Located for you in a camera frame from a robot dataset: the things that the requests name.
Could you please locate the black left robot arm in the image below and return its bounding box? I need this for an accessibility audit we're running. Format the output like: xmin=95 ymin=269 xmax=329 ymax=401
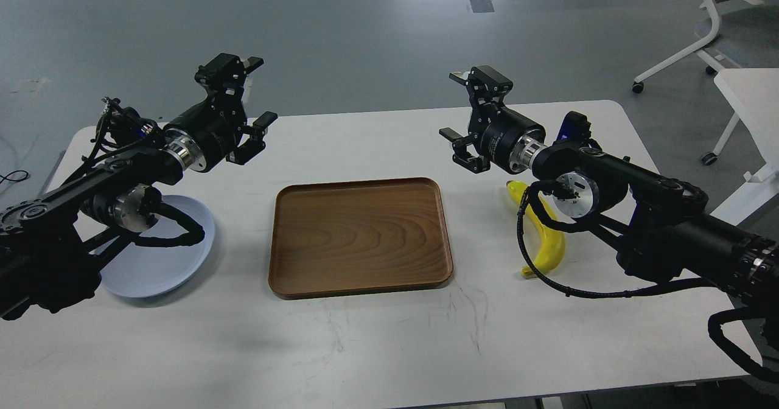
xmin=1 ymin=53 xmax=278 ymax=321

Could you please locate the white office chair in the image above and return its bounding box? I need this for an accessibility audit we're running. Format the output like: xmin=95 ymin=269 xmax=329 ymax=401
xmin=631 ymin=0 xmax=778 ymax=94

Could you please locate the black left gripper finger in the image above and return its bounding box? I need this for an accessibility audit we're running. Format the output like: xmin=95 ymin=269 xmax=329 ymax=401
xmin=226 ymin=112 xmax=278 ymax=166
xmin=195 ymin=53 xmax=265 ymax=91

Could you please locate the yellow banana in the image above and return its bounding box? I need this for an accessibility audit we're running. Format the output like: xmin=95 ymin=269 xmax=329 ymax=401
xmin=506 ymin=181 xmax=566 ymax=274

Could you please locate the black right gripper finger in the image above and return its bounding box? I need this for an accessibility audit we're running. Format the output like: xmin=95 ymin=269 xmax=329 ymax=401
xmin=439 ymin=128 xmax=491 ymax=173
xmin=450 ymin=66 xmax=514 ymax=113

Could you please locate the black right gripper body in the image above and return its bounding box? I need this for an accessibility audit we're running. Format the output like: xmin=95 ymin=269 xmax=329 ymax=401
xmin=469 ymin=99 xmax=546 ymax=174

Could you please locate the white side table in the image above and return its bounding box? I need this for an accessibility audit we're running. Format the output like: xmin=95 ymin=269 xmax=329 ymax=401
xmin=711 ymin=68 xmax=778 ymax=226

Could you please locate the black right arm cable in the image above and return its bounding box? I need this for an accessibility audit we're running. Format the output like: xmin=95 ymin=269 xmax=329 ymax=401
xmin=516 ymin=180 xmax=731 ymax=299

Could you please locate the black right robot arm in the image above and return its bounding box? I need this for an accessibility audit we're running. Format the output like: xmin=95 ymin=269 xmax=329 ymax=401
xmin=439 ymin=66 xmax=777 ymax=315

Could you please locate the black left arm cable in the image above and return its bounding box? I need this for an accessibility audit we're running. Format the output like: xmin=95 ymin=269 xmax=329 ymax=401
xmin=131 ymin=201 xmax=205 ymax=248

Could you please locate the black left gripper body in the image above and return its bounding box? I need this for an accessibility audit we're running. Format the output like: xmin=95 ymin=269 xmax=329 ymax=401
xmin=163 ymin=83 xmax=248 ymax=173

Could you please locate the light blue plate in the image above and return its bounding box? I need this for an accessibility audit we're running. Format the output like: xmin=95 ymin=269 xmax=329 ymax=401
xmin=100 ymin=195 xmax=216 ymax=299

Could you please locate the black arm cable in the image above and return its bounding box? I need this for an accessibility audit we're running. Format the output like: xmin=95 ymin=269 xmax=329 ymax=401
xmin=131 ymin=201 xmax=205 ymax=248
xmin=516 ymin=180 xmax=731 ymax=299

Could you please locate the brown wooden tray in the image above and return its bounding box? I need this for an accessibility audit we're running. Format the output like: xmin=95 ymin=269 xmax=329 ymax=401
xmin=268 ymin=178 xmax=454 ymax=299

